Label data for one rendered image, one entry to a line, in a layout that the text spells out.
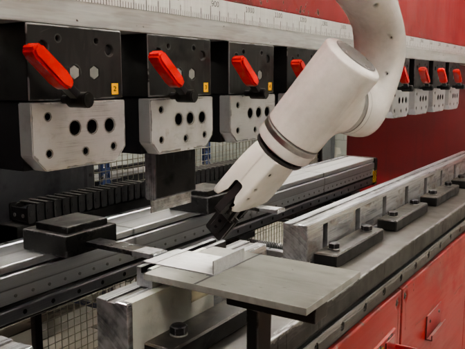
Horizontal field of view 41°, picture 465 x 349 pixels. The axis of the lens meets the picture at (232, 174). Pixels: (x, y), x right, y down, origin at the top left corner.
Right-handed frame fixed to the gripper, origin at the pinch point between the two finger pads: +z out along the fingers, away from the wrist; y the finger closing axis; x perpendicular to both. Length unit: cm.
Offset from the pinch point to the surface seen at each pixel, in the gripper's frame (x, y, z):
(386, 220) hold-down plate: 7, -86, 15
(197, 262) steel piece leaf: 0.9, 0.5, 7.6
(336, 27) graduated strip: -25, -53, -21
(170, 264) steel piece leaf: -1.2, 3.6, 9.5
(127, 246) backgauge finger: -10.2, 0.4, 16.7
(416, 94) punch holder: -15, -113, -10
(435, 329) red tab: 38, -104, 35
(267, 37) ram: -22.8, -23.1, -18.4
